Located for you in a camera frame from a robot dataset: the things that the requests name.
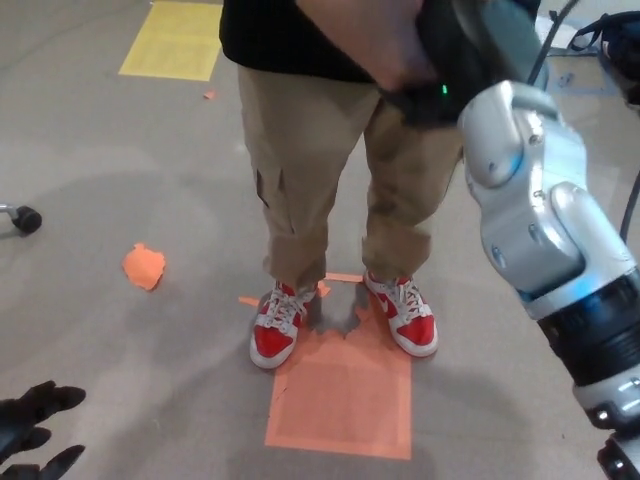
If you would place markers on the person's bare right hand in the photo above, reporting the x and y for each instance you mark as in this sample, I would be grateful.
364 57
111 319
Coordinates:
370 35

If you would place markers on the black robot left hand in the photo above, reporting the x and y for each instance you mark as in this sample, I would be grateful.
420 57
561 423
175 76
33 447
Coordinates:
22 415

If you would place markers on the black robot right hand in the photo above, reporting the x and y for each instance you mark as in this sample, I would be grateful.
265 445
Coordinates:
455 65

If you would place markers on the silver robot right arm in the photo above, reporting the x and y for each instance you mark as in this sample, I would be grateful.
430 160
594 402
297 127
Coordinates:
525 165

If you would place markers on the black t-shirt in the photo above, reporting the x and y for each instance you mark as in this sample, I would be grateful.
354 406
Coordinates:
270 35

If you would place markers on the white paper sheet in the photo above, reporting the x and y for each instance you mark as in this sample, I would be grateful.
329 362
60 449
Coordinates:
562 35

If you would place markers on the khaki cargo trousers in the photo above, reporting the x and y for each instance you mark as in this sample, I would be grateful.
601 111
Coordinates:
290 175

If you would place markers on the dark blue backpack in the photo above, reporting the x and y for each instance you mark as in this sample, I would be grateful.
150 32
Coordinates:
622 50

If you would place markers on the tiny orange paper scrap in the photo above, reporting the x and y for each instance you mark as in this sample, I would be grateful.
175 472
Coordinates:
209 94

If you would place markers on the crumpled orange paper scrap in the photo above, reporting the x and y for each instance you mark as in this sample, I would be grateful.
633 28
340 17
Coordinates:
144 266

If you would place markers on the black chair caster wheel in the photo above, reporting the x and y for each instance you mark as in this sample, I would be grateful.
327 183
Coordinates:
28 218

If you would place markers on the yellow paper sheet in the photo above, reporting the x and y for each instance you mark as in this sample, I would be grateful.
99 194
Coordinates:
170 42

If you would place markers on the silver chair leg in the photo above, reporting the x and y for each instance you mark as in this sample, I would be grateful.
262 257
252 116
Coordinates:
7 209

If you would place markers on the orange tape strip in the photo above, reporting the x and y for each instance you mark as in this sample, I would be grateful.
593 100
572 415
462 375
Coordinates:
247 301

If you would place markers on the red white right sneaker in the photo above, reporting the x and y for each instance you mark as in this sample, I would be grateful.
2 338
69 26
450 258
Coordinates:
270 340

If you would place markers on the red white sneaker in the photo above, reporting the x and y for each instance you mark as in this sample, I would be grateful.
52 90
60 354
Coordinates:
270 340
415 330

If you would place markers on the red white left sneaker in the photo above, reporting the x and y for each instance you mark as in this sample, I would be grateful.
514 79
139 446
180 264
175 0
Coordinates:
415 330

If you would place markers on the large orange paper sheet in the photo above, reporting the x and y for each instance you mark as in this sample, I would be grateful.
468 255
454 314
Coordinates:
340 405

